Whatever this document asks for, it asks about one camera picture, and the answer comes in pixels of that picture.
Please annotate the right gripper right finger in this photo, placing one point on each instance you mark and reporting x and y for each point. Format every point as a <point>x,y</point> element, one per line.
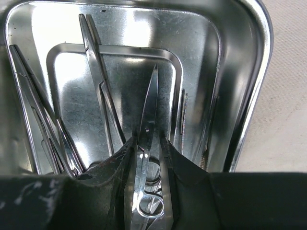
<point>198,200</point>

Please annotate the beige cloth wrap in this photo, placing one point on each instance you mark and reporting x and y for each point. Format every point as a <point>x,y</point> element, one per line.
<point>277,135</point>

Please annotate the steel instrument tray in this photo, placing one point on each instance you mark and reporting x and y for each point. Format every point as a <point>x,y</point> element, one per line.
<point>212,56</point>

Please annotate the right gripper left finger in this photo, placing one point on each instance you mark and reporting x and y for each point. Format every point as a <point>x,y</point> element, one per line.
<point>100,199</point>

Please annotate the steel surgical scissors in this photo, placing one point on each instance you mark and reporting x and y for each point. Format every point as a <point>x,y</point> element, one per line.
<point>144,143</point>

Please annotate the steel hemostat forceps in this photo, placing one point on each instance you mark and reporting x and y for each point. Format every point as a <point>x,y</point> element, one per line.
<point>55,140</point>

